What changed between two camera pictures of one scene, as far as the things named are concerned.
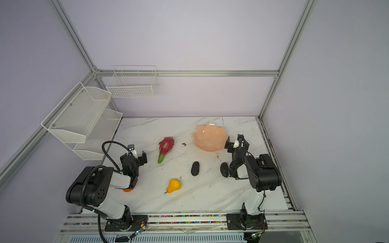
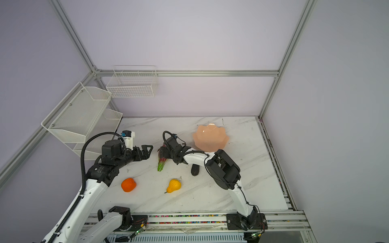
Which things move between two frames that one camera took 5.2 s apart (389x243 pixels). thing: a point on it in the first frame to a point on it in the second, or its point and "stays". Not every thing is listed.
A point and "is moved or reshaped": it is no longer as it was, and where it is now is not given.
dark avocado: [195, 168] stays
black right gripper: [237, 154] to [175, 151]
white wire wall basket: [130, 81] stays
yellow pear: [174, 185] stays
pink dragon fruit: [165, 146] is moved or reshaped
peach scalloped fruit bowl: [210, 137] stays
